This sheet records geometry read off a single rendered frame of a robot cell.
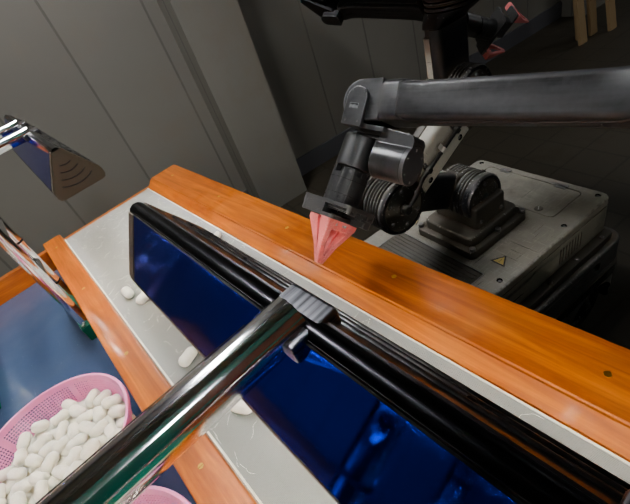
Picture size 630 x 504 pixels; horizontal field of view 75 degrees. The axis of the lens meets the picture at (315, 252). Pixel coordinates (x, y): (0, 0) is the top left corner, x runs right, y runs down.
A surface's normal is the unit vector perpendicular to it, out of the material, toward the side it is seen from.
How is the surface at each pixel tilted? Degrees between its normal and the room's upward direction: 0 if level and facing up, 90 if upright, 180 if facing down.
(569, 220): 2
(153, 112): 90
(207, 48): 90
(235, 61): 90
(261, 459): 0
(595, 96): 53
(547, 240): 0
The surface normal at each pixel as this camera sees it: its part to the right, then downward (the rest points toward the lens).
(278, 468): -0.29, -0.74
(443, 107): -0.64, 0.06
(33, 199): 0.54, 0.39
